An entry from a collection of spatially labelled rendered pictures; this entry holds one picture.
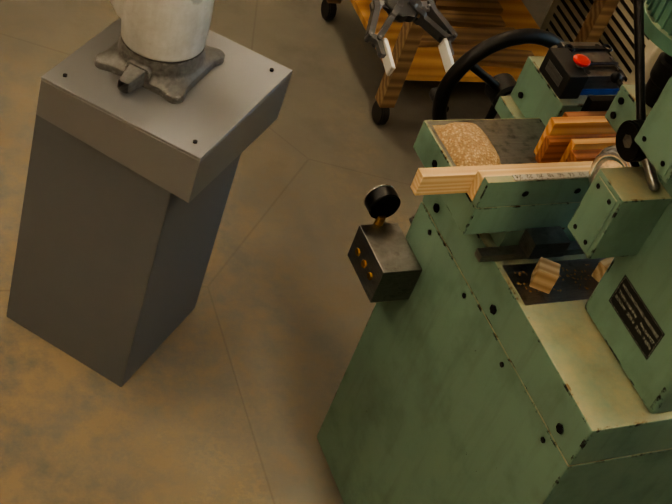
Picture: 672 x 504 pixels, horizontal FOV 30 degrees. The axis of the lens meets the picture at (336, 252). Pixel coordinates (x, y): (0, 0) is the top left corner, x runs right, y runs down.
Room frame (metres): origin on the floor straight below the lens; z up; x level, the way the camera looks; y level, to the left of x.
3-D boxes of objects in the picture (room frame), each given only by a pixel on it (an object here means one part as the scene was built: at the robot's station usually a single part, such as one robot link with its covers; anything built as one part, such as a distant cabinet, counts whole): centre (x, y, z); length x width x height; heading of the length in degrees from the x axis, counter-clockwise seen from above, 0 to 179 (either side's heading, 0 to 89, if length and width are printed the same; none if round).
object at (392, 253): (1.70, -0.09, 0.58); 0.12 x 0.08 x 0.08; 36
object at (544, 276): (1.55, -0.32, 0.82); 0.03 x 0.03 x 0.04; 0
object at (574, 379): (1.64, -0.45, 0.76); 0.57 x 0.45 x 0.09; 36
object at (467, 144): (1.68, -0.14, 0.91); 0.12 x 0.09 x 0.03; 36
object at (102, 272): (1.85, 0.43, 0.30); 0.30 x 0.30 x 0.60; 78
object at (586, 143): (1.79, -0.38, 0.93); 0.22 x 0.01 x 0.06; 126
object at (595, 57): (1.91, -0.28, 0.99); 0.13 x 0.11 x 0.06; 126
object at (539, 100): (1.91, -0.28, 0.91); 0.15 x 0.14 x 0.09; 126
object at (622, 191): (1.50, -0.36, 1.02); 0.09 x 0.07 x 0.12; 126
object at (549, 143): (1.79, -0.35, 0.92); 0.25 x 0.02 x 0.05; 126
